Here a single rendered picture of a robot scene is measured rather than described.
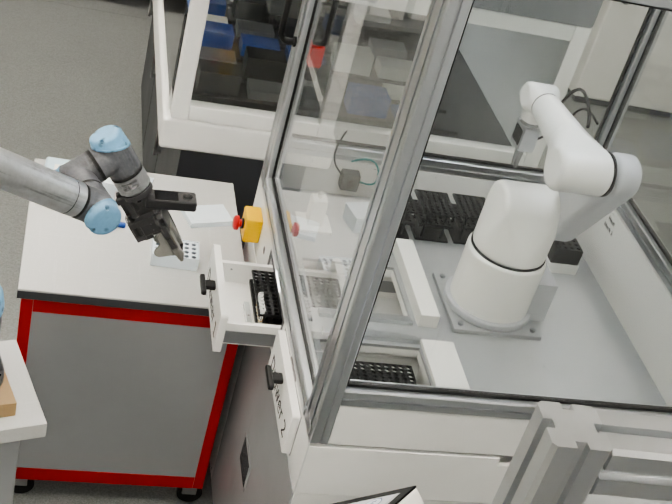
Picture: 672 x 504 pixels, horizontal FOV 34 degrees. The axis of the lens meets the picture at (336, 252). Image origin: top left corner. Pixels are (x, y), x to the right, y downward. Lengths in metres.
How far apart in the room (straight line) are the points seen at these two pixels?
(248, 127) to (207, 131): 0.12
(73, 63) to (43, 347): 2.85
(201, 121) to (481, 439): 1.44
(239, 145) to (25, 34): 2.59
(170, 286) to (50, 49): 2.97
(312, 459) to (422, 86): 0.85
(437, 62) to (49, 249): 1.44
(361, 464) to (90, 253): 1.01
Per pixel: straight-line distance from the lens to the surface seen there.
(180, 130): 3.35
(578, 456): 0.71
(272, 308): 2.64
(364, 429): 2.26
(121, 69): 5.61
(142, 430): 3.12
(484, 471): 2.42
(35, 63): 5.54
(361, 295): 2.02
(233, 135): 3.36
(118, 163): 2.42
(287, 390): 2.39
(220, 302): 2.58
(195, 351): 2.94
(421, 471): 2.38
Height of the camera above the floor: 2.47
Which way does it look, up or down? 33 degrees down
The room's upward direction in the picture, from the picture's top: 16 degrees clockwise
